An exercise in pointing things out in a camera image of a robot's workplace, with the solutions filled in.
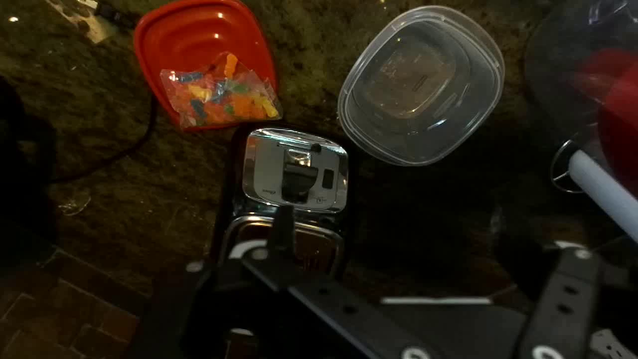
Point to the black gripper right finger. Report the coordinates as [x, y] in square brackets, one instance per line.
[565, 306]

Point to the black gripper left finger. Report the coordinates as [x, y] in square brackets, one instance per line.
[319, 300]

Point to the clear bag of colourful candy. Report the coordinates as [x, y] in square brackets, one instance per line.
[220, 96]

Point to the clear plastic bowl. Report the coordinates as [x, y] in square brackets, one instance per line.
[425, 80]

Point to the white tube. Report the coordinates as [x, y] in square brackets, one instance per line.
[604, 190]

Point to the black and chrome toaster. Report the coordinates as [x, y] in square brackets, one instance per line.
[271, 166]

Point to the clear water pitcher red lid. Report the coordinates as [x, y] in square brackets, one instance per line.
[618, 100]

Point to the red plastic lid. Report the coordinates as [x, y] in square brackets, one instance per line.
[192, 32]

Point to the white power strip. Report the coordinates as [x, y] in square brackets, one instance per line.
[90, 26]

